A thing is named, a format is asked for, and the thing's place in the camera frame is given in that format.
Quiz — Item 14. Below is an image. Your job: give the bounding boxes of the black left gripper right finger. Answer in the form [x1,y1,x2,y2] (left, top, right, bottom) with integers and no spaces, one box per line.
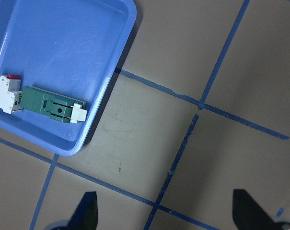
[232,189,277,230]

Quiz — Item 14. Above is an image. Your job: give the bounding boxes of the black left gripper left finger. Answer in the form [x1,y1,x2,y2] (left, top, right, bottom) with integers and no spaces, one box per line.
[67,192,97,230]

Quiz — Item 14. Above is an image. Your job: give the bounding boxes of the green terminal block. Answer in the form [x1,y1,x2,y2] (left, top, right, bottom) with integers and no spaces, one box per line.
[21,86,87,124]

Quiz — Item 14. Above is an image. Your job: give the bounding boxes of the white circuit breaker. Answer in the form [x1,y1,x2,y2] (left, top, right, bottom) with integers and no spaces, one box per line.
[0,74,22,114]

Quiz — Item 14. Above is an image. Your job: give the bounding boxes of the blue plastic tray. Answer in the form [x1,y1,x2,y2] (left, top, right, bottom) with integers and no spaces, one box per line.
[0,0,137,157]

